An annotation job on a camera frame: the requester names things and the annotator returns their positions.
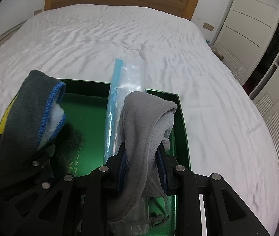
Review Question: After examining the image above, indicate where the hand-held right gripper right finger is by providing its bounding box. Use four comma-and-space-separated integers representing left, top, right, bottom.
155, 144, 271, 236

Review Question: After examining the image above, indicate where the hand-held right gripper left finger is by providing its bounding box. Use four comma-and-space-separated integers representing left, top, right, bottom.
5, 150, 130, 236

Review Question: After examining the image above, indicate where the grey towel with blue edge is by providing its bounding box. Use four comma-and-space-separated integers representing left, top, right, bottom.
0, 69, 67, 177

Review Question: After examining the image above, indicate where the white bed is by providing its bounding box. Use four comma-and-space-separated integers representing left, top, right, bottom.
0, 4, 279, 209

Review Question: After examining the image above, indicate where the yellow cloth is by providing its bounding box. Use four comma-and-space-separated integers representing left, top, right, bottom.
0, 101, 16, 134

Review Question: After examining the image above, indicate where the grey face mask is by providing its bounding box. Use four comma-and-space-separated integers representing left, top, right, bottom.
107, 91, 178, 224

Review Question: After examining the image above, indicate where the wooden nightstand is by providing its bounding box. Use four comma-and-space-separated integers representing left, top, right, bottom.
212, 45, 225, 59

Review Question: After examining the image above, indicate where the clear zip bag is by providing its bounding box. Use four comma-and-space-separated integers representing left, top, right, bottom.
103, 58, 153, 236

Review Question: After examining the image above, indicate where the green tray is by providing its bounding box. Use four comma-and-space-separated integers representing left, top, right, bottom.
5, 79, 192, 236

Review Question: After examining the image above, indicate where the white louvered wardrobe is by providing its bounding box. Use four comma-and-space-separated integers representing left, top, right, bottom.
210, 0, 279, 202

